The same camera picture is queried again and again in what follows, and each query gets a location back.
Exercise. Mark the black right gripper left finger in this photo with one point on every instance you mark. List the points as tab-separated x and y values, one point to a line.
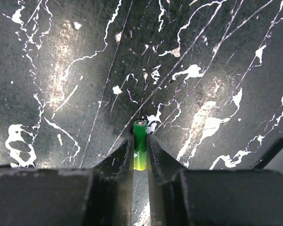
97	196

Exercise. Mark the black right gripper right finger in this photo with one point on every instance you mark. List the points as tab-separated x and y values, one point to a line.
182	197

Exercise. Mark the green AAA battery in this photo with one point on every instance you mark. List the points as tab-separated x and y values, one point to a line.
140	138

